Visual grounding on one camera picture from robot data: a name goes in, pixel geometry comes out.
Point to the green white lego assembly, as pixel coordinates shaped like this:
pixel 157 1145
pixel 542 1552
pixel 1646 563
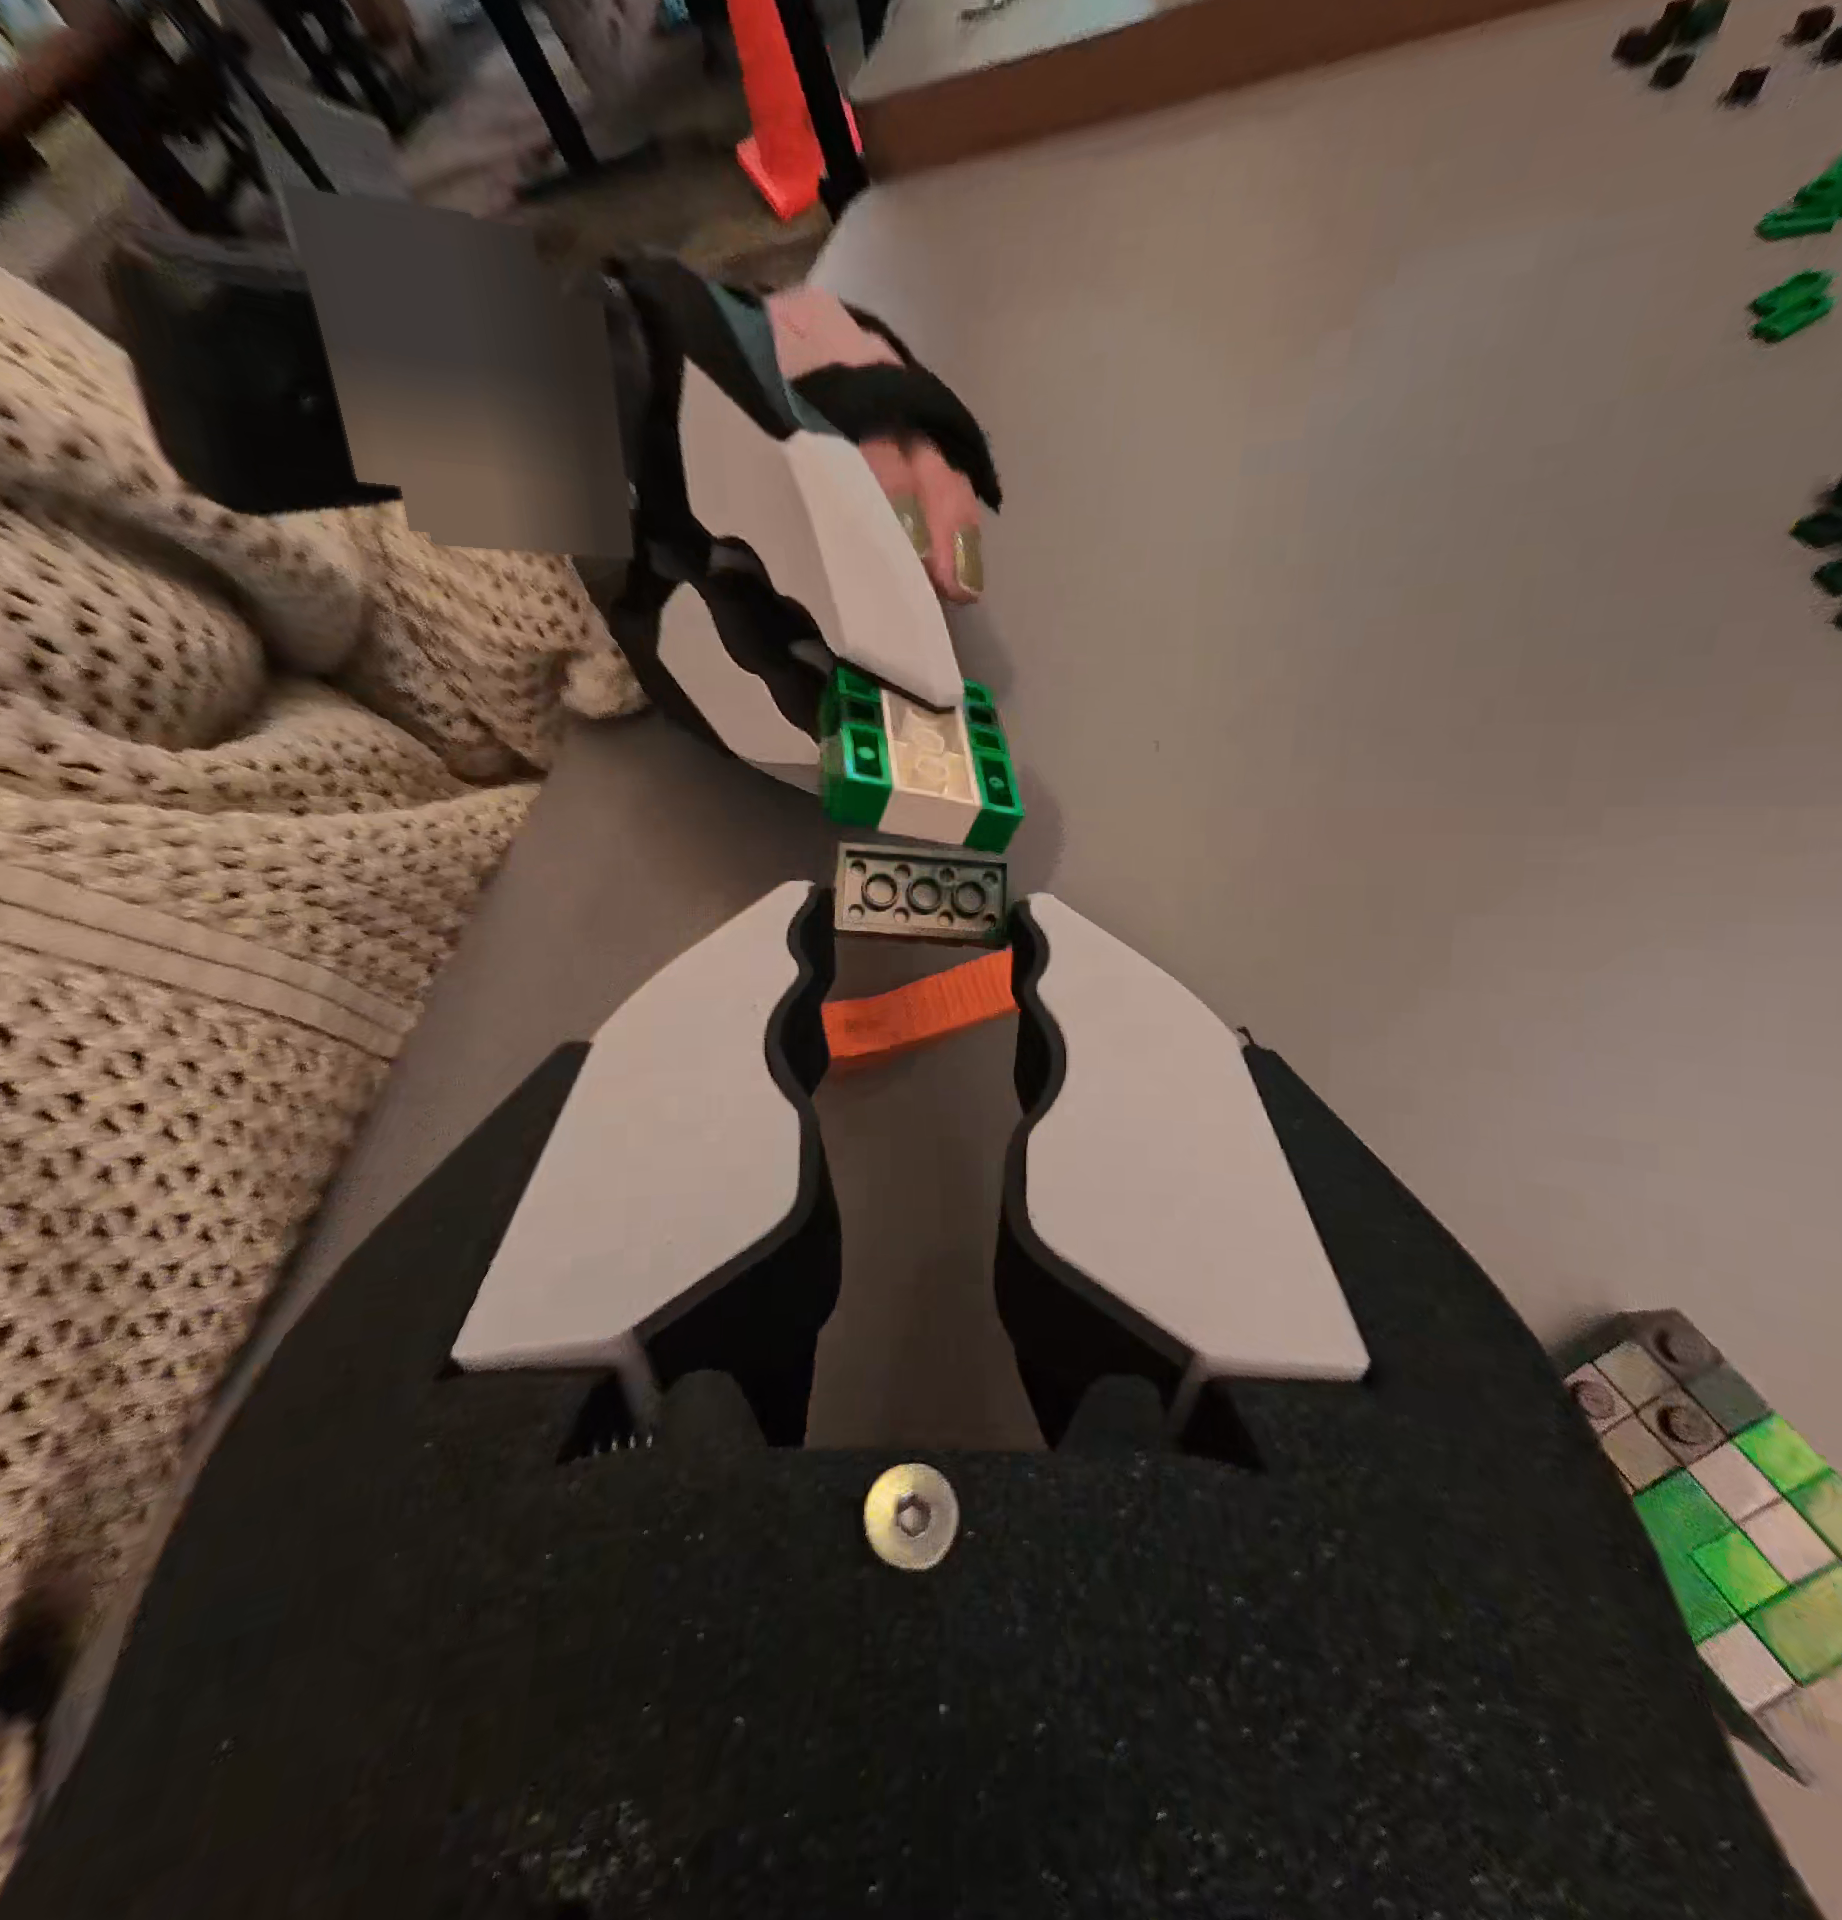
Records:
pixel 922 765

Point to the dark green lego plate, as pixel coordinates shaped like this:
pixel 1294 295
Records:
pixel 922 897

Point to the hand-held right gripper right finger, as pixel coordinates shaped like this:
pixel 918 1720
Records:
pixel 1190 1187

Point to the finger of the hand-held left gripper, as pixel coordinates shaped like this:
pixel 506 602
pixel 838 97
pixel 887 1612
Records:
pixel 861 571
pixel 728 675

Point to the green cube lego model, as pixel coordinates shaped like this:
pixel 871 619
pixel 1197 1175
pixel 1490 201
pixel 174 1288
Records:
pixel 1745 1530

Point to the row of small black pieces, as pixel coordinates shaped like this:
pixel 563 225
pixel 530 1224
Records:
pixel 1686 45

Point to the orange brick separator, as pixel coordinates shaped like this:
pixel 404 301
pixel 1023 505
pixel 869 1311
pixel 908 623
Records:
pixel 922 1012

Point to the pile of bright green bricks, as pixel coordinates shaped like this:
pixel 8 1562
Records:
pixel 1814 202

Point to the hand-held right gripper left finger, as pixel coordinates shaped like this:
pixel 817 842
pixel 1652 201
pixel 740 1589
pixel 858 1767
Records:
pixel 667 1187

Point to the orange traffic cone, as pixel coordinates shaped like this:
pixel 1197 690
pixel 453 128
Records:
pixel 777 105

